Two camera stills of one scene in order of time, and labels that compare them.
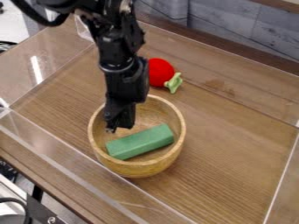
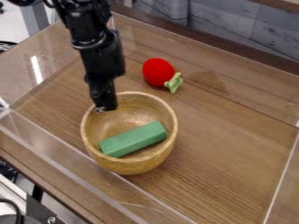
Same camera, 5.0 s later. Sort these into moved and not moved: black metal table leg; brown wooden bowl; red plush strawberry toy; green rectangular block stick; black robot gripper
Moved: black robot gripper; brown wooden bowl; green rectangular block stick
Not moved: red plush strawberry toy; black metal table leg
